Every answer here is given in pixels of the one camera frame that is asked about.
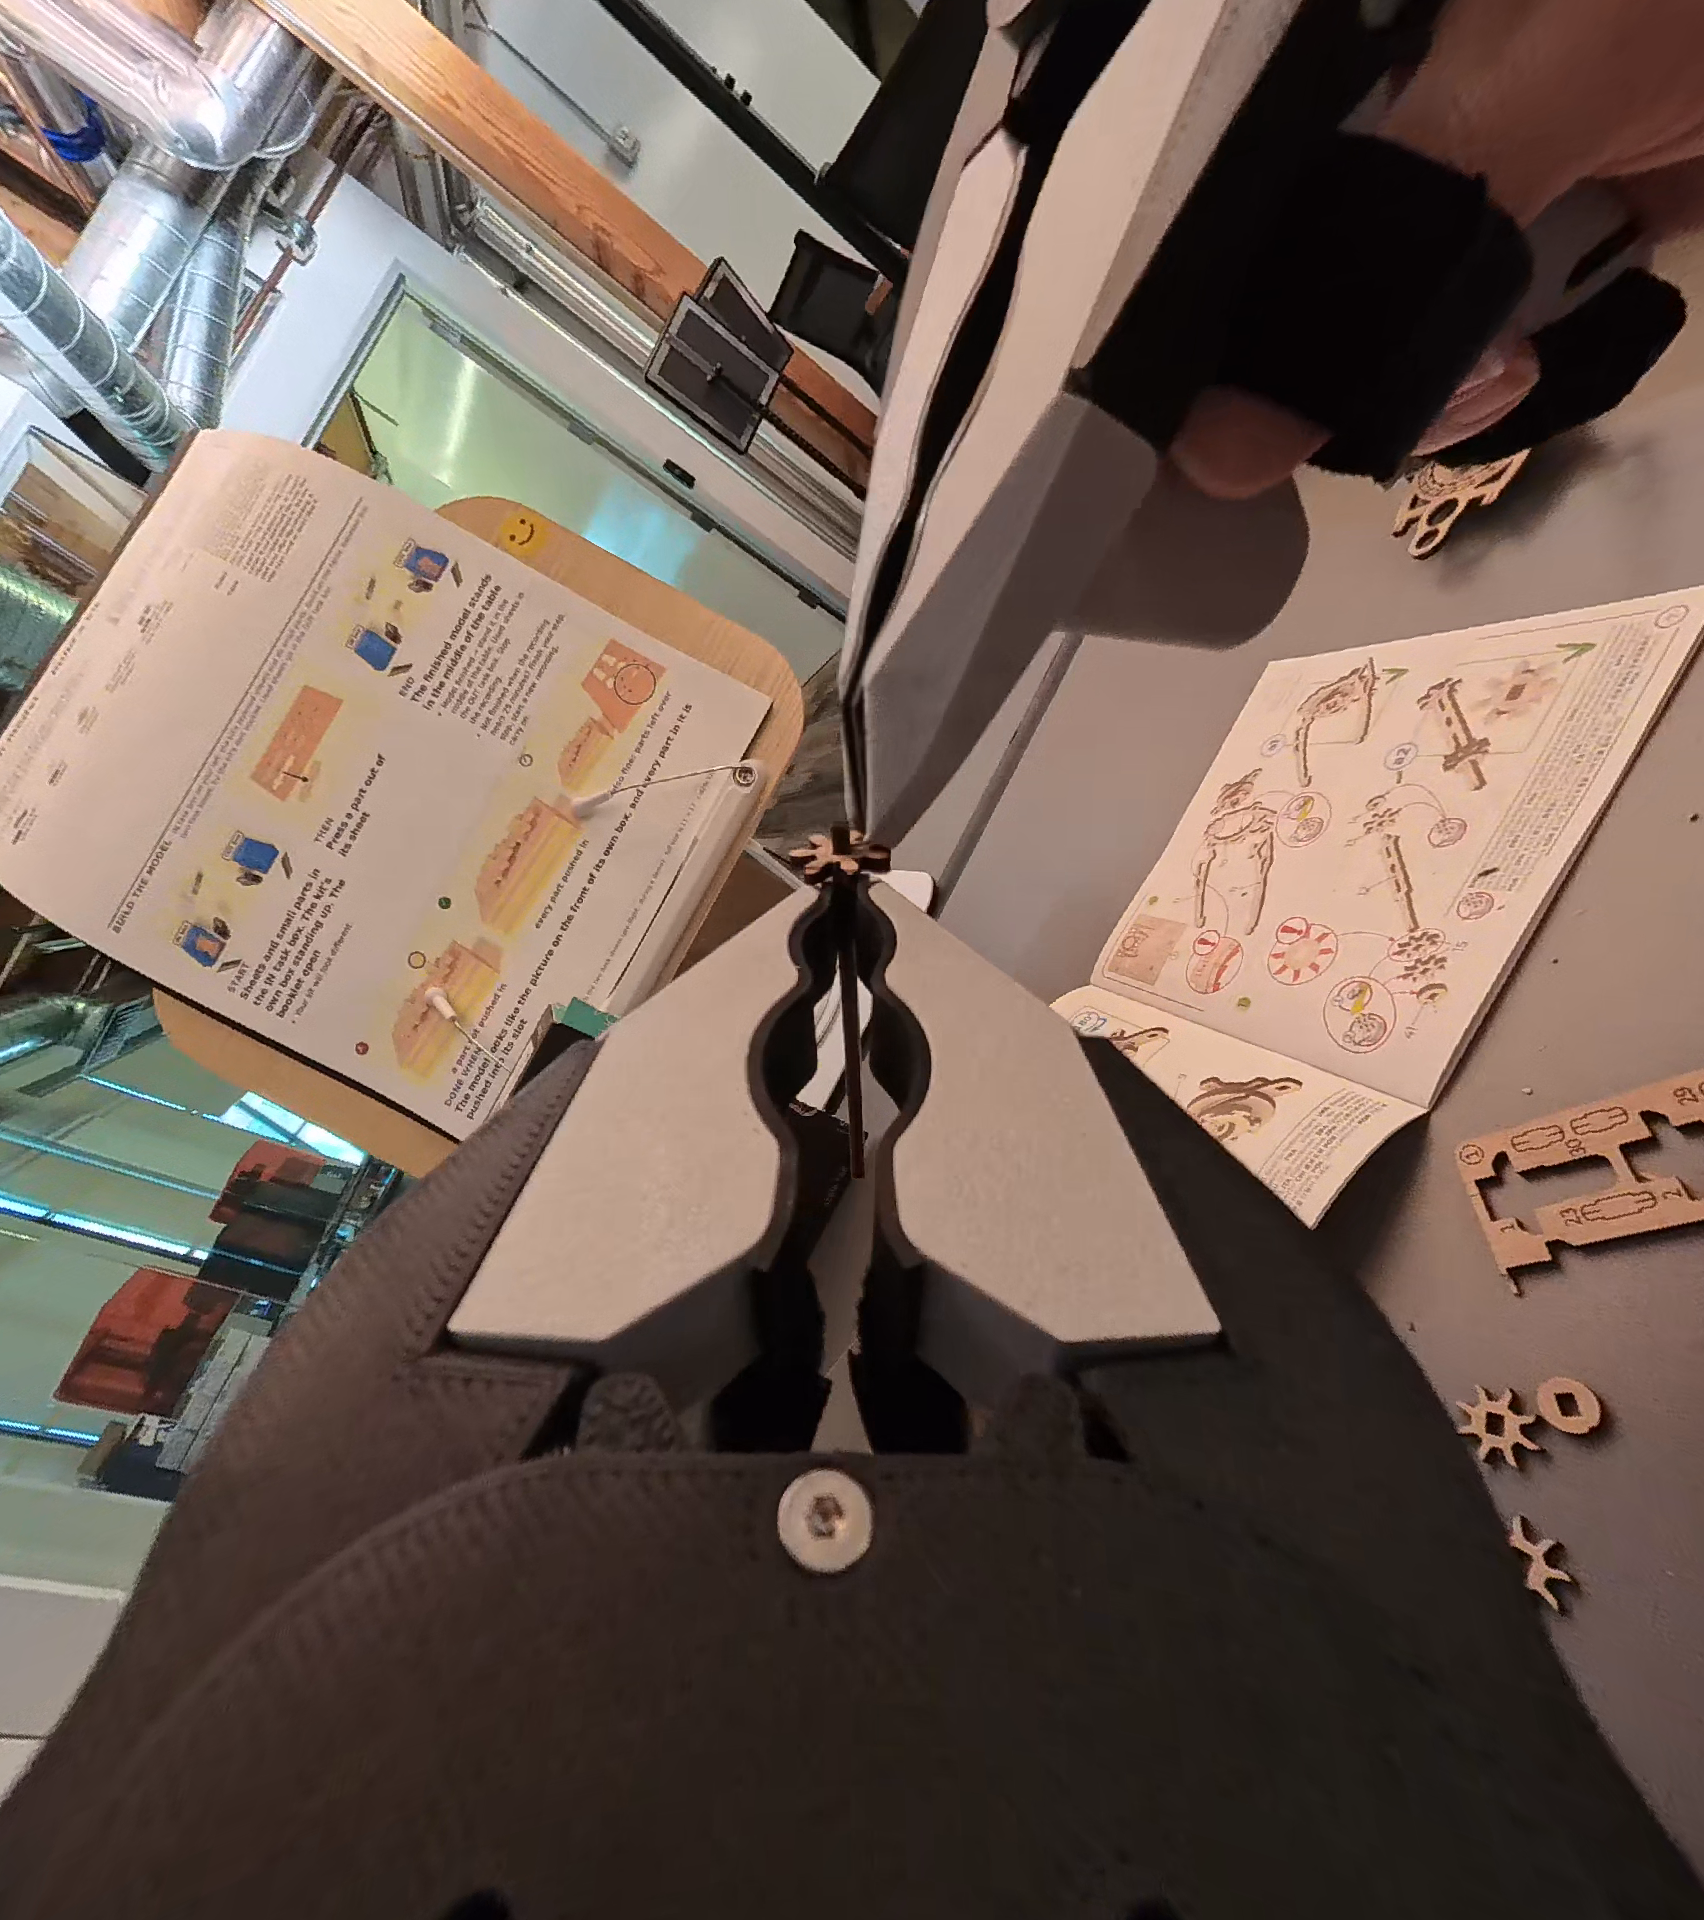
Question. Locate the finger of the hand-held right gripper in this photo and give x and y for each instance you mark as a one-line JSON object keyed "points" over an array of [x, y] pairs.
{"points": [[1136, 541], [926, 330]]}

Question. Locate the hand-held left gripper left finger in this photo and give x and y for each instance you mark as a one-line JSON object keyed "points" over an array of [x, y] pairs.
{"points": [[642, 1200]]}

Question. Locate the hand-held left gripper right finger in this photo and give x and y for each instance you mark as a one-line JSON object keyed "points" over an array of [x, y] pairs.
{"points": [[1062, 1200]]}

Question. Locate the thin dark wooden axle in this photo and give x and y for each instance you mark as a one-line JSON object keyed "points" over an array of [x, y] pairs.
{"points": [[855, 1034]]}

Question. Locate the small wooden gear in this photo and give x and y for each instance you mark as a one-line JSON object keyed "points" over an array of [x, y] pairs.
{"points": [[1505, 1432], [814, 854], [1543, 1569]]}

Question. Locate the flat wooden model part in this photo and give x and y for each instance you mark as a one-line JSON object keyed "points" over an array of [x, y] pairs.
{"points": [[1483, 481]]}

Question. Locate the person's right hand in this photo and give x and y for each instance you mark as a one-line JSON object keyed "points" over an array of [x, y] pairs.
{"points": [[1617, 90]]}

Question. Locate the black framed panel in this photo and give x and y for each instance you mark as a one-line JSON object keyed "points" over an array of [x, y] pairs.
{"points": [[711, 361]]}

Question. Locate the wooden display board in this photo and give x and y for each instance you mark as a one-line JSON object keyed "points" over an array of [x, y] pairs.
{"points": [[642, 585]]}

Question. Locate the small plywood sheet fragment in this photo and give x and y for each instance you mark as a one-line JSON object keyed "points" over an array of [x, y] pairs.
{"points": [[1501, 1200]]}

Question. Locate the yellow smiley sticker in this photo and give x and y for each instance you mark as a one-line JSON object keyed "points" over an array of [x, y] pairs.
{"points": [[525, 530]]}

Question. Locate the wooden ceiling beam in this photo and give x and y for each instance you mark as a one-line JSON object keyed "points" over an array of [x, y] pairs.
{"points": [[523, 134]]}

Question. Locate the assembly instruction booklet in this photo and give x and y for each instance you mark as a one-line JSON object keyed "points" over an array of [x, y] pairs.
{"points": [[1543, 781]]}

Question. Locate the printed instruction sheet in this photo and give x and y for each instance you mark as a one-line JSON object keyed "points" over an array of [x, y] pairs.
{"points": [[266, 675]]}

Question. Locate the silver ventilation duct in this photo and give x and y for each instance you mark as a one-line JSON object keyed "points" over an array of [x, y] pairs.
{"points": [[26, 285], [192, 75]]}

